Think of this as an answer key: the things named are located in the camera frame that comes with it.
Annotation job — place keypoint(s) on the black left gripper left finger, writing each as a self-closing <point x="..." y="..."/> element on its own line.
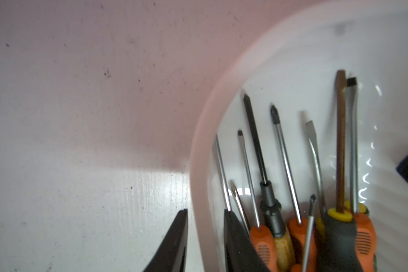
<point x="172" y="252"/>

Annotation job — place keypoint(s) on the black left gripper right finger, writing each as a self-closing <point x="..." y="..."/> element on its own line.
<point x="239" y="253"/>

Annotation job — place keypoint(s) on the orange phillips screwdriver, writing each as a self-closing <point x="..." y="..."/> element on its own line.
<point x="292" y="189"/>

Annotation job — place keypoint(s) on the small black orange screwdriver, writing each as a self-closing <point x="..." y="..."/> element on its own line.
<point x="307" y="238"/>

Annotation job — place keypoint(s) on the orange flathead screwdriver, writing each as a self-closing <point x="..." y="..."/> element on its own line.
<point x="366" y="241"/>

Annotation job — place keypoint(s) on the black yellow-collar brown-shaft screwdriver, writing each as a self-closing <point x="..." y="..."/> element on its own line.
<point x="338" y="253"/>

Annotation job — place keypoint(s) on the white plastic storage box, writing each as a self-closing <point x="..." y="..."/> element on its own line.
<point x="293" y="67"/>

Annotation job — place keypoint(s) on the yellow black-shaft screwdriver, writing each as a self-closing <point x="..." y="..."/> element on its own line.
<point x="270" y="206"/>

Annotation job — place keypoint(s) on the black thin-shaft screwdriver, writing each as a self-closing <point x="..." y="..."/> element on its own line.
<point x="222" y="174"/>

